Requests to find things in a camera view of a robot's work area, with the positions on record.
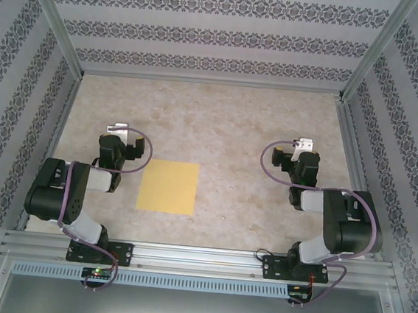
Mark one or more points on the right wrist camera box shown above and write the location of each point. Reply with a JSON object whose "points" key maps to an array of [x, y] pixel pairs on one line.
{"points": [[303, 146]]}

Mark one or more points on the yellow square paper sheet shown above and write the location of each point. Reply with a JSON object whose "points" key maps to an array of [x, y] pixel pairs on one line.
{"points": [[168, 186]]}

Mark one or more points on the aluminium side rail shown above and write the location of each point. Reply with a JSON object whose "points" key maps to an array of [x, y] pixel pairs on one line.
{"points": [[349, 140], [65, 113]]}

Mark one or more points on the aluminium corner post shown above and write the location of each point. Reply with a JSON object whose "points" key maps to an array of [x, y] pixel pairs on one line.
{"points": [[378, 47], [56, 16]]}

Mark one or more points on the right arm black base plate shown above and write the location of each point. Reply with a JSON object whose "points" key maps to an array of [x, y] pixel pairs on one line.
{"points": [[274, 268]]}

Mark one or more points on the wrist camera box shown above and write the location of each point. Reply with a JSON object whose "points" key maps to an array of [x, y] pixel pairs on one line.
{"points": [[119, 130], [303, 146]]}

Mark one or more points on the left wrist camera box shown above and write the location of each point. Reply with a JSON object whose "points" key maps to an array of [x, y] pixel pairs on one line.
{"points": [[119, 130]]}

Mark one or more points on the aluminium mounting rail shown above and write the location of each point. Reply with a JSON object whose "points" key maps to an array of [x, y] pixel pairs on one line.
{"points": [[199, 259]]}

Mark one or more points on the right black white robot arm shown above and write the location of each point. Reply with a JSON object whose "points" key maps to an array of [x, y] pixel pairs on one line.
{"points": [[357, 230]]}

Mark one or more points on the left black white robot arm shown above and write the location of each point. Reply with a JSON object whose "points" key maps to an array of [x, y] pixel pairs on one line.
{"points": [[50, 189]]}

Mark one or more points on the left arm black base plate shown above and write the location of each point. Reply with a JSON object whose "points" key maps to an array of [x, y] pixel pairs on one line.
{"points": [[122, 253]]}

